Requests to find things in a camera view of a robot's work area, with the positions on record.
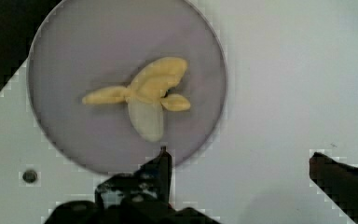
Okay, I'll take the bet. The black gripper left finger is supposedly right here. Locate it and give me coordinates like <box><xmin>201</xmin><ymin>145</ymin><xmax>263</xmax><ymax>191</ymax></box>
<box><xmin>94</xmin><ymin>146</ymin><xmax>172</xmax><ymax>209</ymax></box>

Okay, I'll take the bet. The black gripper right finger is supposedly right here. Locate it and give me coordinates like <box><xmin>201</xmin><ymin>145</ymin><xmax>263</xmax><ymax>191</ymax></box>
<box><xmin>309</xmin><ymin>152</ymin><xmax>358</xmax><ymax>224</ymax></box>

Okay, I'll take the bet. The peeled toy banana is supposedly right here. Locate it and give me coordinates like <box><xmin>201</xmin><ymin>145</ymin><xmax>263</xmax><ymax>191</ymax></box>
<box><xmin>82</xmin><ymin>57</ymin><xmax>191</xmax><ymax>142</ymax></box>

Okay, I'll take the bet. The grey round plate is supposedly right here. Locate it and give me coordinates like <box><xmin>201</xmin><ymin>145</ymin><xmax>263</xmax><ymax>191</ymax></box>
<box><xmin>27</xmin><ymin>0</ymin><xmax>227</xmax><ymax>174</ymax></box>

